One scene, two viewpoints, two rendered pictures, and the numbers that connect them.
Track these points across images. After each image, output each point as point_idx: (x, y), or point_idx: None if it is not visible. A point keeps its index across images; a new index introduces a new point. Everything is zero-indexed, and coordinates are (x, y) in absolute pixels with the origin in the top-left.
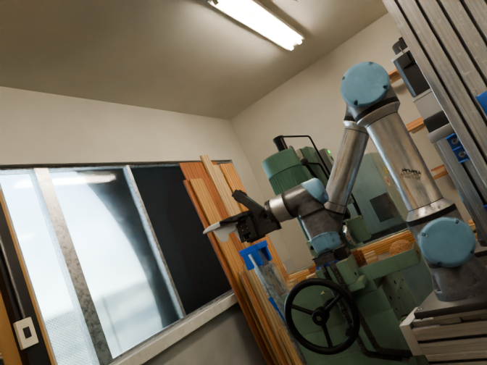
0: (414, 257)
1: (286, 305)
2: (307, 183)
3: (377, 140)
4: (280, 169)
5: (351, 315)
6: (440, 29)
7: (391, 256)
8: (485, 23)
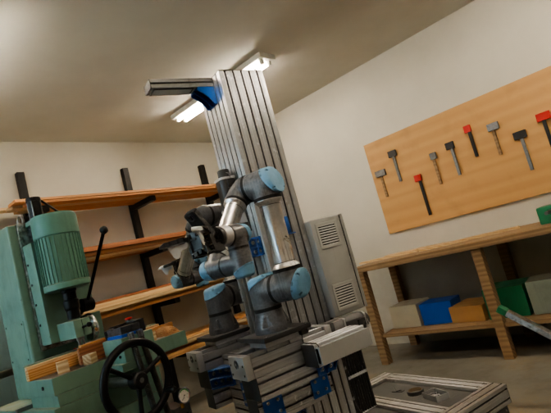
0: (184, 337)
1: (107, 368)
2: (243, 224)
3: (273, 214)
4: (70, 229)
5: (128, 397)
6: None
7: (170, 335)
8: None
